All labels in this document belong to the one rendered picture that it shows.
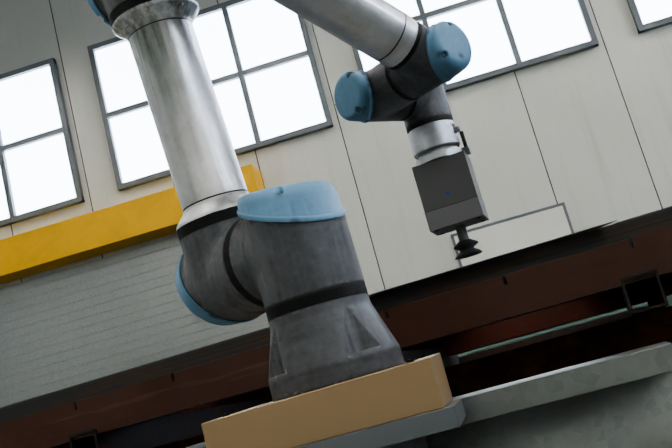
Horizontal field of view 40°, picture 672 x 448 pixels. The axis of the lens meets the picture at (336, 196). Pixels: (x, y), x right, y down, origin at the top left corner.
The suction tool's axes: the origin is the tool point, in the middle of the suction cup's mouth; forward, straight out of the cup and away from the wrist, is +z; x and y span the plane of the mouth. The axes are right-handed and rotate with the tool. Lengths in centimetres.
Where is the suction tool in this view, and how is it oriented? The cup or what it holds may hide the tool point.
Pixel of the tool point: (468, 255)
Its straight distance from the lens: 140.4
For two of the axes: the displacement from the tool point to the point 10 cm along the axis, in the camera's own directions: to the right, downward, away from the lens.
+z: 2.5, 9.4, -2.2
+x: -2.9, -1.4, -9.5
